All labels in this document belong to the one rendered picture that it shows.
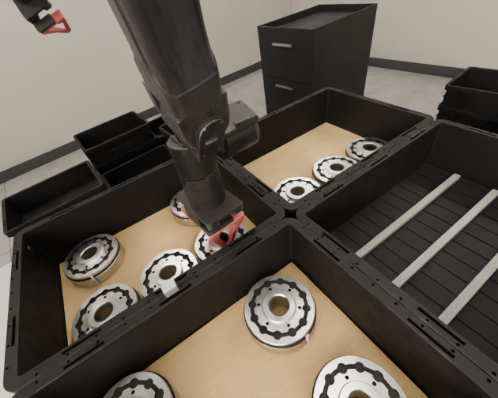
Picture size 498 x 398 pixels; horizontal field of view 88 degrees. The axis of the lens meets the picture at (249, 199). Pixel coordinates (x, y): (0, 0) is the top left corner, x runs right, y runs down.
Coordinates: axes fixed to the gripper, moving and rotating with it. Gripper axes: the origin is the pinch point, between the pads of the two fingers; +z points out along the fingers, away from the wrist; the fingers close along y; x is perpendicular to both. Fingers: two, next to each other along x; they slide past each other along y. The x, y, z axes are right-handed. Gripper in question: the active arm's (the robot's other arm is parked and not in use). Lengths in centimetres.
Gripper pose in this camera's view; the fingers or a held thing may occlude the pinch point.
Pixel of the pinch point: (219, 237)
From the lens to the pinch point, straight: 46.8
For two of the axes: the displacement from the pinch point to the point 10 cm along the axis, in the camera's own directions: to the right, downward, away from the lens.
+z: 1.4, 7.6, 6.4
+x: -7.6, 5.0, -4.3
